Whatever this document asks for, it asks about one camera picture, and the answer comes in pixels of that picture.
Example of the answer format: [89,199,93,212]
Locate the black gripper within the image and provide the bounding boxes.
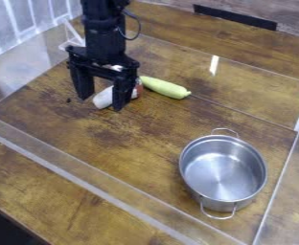
[65,45,139,111]

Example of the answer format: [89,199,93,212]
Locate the white red plush mushroom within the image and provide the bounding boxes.
[92,79,143,109]

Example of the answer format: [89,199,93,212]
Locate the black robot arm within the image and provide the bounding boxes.
[65,0,140,111]

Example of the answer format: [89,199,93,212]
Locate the clear acrylic triangular stand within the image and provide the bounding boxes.
[59,19,85,51]

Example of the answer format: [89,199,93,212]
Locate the black strip on table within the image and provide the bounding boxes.
[194,4,278,31]

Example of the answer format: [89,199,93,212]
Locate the clear acrylic barrier panel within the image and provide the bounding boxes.
[0,120,246,245]

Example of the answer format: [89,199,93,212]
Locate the spoon with yellow-green handle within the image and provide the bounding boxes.
[132,76,192,100]

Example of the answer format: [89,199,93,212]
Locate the black cable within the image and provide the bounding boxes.
[115,9,142,41]

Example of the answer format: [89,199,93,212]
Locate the silver pot with handles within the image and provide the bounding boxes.
[179,128,267,220]

